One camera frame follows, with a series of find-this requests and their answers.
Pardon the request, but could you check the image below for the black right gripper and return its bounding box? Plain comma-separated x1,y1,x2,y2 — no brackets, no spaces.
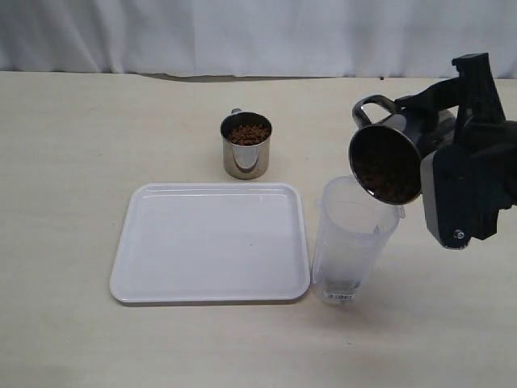
395,53,516,250

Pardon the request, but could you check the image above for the clear plastic tall container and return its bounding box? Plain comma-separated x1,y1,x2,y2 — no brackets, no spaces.
312,175,405,305

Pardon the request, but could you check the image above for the steel cup with pellets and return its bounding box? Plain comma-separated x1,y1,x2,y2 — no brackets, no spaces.
220,108,272,179

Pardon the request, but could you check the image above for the white curtain backdrop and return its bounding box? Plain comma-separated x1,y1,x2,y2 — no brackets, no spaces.
1,1,516,78

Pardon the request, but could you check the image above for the white plastic tray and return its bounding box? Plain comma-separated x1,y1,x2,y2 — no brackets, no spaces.
109,183,311,305

